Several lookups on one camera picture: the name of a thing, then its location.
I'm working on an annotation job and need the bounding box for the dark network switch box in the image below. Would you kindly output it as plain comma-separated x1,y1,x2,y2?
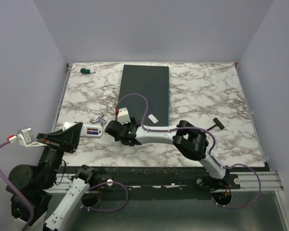
118,64,170,127

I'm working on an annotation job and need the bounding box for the green handled screwdriver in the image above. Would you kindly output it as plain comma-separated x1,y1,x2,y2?
80,68,95,75

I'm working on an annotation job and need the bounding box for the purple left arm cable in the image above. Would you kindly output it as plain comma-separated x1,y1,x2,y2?
0,141,129,231

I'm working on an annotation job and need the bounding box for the white remote control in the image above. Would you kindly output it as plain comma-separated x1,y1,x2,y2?
63,122,103,139

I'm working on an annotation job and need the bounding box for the white battery compartment cover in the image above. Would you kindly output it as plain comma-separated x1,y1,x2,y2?
148,114,158,124

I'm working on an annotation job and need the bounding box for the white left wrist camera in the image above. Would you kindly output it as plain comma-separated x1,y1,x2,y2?
7,128,46,147

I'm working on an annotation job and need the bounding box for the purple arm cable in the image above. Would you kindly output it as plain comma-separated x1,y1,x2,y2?
0,141,129,231
117,93,262,209

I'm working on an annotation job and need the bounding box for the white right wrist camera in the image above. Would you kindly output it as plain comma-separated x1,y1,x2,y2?
116,107,131,125

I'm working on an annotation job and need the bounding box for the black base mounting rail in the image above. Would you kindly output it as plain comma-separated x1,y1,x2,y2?
50,165,282,202

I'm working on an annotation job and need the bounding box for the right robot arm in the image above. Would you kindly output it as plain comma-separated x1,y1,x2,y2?
105,120,230,189

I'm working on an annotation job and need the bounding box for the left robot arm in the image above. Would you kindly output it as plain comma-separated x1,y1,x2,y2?
6,122,103,231

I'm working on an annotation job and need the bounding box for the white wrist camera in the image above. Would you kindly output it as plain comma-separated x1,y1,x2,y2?
7,128,46,147
116,107,131,125

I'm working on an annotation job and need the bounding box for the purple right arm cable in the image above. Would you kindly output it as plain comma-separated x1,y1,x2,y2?
117,93,262,209

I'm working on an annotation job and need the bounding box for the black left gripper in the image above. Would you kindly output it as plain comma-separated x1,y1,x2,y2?
37,121,83,188

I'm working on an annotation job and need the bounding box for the black plastic clip part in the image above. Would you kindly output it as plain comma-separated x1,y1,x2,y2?
201,118,224,131

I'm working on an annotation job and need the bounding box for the silver metal bracket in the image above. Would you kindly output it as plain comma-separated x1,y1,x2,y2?
90,114,107,127

